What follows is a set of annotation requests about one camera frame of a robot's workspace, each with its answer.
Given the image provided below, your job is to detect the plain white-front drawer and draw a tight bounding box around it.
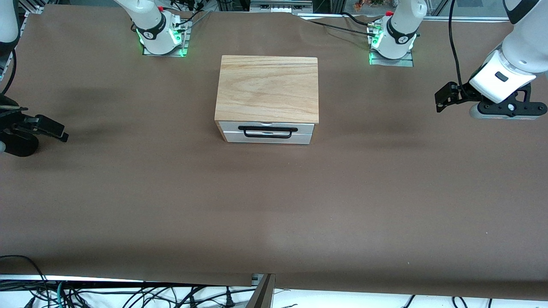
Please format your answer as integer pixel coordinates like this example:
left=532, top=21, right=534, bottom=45
left=221, top=131, right=314, bottom=145

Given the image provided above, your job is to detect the black cylinder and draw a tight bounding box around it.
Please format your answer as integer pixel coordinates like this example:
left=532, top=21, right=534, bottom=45
left=0, top=133, right=40, bottom=157

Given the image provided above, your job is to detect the grey metal equipment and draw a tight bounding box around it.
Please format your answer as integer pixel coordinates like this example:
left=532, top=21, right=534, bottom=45
left=250, top=0, right=313, bottom=13

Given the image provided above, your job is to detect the brown paper table cover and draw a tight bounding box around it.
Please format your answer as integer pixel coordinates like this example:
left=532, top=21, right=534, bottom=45
left=0, top=4, right=548, bottom=300

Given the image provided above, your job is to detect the black equipment box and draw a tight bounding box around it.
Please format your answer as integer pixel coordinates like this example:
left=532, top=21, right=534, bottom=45
left=216, top=0, right=251, bottom=12

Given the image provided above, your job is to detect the dark slanted beam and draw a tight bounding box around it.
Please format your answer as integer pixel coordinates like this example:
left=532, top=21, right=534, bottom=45
left=246, top=274, right=277, bottom=308

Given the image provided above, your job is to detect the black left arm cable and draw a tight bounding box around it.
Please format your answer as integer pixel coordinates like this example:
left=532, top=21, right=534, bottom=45
left=448, top=0, right=467, bottom=99

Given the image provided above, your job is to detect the aluminium frame profile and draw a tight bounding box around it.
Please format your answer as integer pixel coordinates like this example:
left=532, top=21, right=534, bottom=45
left=13, top=0, right=45, bottom=13

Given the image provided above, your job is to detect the thick black base cable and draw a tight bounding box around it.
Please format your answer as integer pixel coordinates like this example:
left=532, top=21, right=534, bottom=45
left=305, top=19, right=379, bottom=39

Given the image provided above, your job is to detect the black looped floor cable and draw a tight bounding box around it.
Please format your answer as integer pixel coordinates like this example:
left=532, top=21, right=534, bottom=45
left=0, top=255, right=48, bottom=296

